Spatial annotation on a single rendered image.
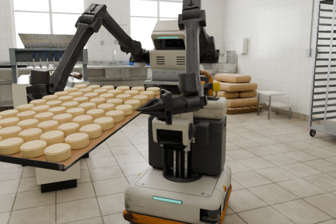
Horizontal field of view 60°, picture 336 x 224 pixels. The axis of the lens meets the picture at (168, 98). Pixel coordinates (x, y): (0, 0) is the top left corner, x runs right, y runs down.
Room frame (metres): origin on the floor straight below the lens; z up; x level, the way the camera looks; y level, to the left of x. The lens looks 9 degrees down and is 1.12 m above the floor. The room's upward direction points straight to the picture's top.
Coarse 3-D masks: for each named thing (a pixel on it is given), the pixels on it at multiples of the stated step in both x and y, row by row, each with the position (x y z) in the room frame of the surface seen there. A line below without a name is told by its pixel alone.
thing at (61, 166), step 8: (144, 88) 1.10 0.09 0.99; (160, 88) 1.08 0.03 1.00; (168, 88) 1.07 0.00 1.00; (120, 128) 0.71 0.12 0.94; (96, 144) 0.61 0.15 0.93; (88, 152) 0.58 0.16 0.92; (0, 160) 0.55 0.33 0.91; (8, 160) 0.55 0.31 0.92; (16, 160) 0.54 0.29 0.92; (24, 160) 0.53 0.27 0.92; (32, 160) 0.53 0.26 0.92; (40, 160) 0.52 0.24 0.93; (48, 168) 0.52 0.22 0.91; (56, 168) 0.51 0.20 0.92; (64, 168) 0.51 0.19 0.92
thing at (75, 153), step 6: (156, 96) 1.00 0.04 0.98; (96, 108) 0.88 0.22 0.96; (84, 114) 0.83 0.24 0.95; (132, 114) 0.81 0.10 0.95; (126, 120) 0.76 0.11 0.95; (114, 126) 0.72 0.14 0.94; (102, 132) 0.68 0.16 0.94; (108, 132) 0.68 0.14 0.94; (96, 138) 0.65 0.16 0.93; (102, 138) 0.65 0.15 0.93; (90, 144) 0.61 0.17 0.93; (72, 150) 0.59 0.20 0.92; (78, 150) 0.59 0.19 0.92; (84, 150) 0.58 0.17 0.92; (18, 156) 0.57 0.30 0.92; (42, 156) 0.56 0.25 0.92; (72, 156) 0.56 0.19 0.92; (78, 156) 0.56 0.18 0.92; (60, 162) 0.54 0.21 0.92; (66, 162) 0.53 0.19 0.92
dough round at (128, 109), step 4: (124, 104) 0.85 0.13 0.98; (128, 104) 0.84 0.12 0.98; (116, 108) 0.81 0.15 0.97; (120, 108) 0.81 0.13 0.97; (124, 108) 0.81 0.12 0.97; (128, 108) 0.81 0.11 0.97; (132, 108) 0.83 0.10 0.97; (124, 112) 0.80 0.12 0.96; (128, 112) 0.81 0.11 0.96; (132, 112) 0.82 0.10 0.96
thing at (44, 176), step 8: (64, 88) 2.39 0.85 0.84; (40, 168) 2.21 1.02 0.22; (72, 168) 2.30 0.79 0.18; (40, 176) 2.21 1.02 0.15; (48, 176) 2.23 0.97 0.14; (56, 176) 2.26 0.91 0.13; (64, 176) 2.28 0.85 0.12; (72, 176) 2.31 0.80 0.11; (48, 184) 2.26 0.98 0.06; (56, 184) 2.28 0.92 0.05; (64, 184) 2.31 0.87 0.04; (72, 184) 2.33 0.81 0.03
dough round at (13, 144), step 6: (12, 138) 0.61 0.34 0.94; (18, 138) 0.61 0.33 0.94; (0, 144) 0.58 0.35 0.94; (6, 144) 0.58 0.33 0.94; (12, 144) 0.58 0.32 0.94; (18, 144) 0.59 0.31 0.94; (0, 150) 0.58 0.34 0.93; (6, 150) 0.58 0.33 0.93; (12, 150) 0.58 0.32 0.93; (18, 150) 0.59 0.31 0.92
